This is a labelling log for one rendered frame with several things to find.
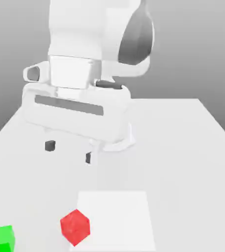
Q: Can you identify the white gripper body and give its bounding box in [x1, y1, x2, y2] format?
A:
[21, 82, 132, 146]

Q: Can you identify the small red cube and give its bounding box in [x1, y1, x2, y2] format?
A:
[59, 209, 91, 247]

